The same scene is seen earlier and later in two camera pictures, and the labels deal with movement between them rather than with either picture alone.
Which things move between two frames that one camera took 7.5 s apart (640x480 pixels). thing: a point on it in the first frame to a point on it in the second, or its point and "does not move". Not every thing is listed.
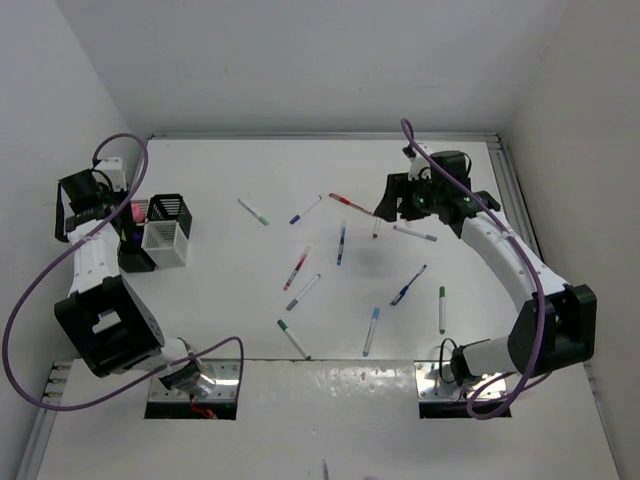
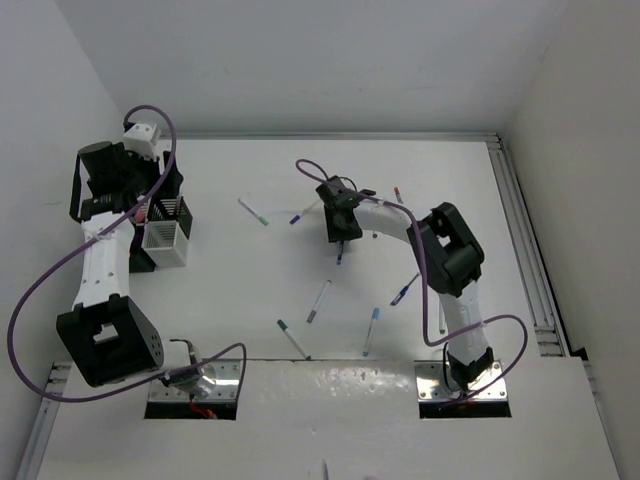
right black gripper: [398, 186] to [338, 234]
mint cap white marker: [258, 217] does not move
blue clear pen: [341, 246] does not move
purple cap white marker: [295, 219] does not move
